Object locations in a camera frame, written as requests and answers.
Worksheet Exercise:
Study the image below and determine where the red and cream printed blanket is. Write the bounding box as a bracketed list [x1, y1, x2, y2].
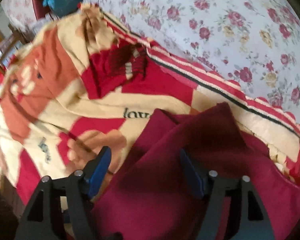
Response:
[0, 2, 300, 205]

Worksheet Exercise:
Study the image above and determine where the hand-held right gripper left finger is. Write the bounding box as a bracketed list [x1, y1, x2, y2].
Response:
[14, 145, 123, 240]

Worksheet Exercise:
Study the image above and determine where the wooden chair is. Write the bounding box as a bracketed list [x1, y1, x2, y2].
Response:
[0, 20, 28, 73]

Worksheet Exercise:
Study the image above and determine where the dark red cloth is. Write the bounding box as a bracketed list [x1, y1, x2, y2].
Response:
[25, 0, 53, 21]

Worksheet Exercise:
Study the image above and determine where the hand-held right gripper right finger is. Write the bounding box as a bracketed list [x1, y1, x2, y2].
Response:
[179, 148, 275, 240]

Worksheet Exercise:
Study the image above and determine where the floral bed sheet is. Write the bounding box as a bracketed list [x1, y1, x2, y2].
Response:
[77, 0, 300, 135]

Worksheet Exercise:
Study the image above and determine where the maroon small garment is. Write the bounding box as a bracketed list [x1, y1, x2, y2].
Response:
[91, 102, 300, 240]

